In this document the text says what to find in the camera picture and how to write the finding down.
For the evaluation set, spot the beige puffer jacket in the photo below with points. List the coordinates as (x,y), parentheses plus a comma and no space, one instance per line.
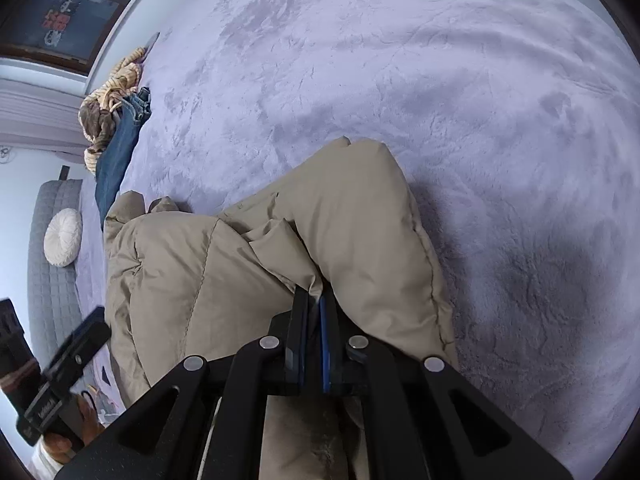
(350,220)

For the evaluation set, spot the dark framed window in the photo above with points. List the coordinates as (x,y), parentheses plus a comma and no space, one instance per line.
(60,15)

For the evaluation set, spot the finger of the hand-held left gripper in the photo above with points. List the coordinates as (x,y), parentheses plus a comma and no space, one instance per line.
(17,350)

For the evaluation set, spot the tan striped fuzzy garment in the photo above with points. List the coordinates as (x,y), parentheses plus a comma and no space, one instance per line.
(100,110)

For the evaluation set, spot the dark flat tablet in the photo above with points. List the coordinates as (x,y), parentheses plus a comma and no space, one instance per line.
(151,44)

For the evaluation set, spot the grey quilted headboard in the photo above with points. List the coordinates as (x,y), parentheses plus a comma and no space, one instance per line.
(50,300)

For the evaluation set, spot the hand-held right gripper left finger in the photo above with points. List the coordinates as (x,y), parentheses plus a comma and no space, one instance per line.
(296,340)

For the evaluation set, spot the person's left forearm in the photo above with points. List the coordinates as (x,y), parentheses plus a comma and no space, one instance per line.
(42,465)

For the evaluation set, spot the person's left hand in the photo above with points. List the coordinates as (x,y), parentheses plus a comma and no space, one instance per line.
(92,422)

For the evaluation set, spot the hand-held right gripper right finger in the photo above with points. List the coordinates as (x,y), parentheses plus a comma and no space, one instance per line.
(326,350)

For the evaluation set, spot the lilac curtain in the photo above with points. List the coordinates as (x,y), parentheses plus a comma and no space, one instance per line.
(35,110)

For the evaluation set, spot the round white cushion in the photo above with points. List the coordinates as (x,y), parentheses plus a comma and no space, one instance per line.
(62,237)

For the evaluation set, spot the lilac plush blanket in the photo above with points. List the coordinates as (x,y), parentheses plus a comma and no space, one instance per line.
(450,85)

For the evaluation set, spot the blue jeans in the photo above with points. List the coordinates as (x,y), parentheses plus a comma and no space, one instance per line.
(117,155)

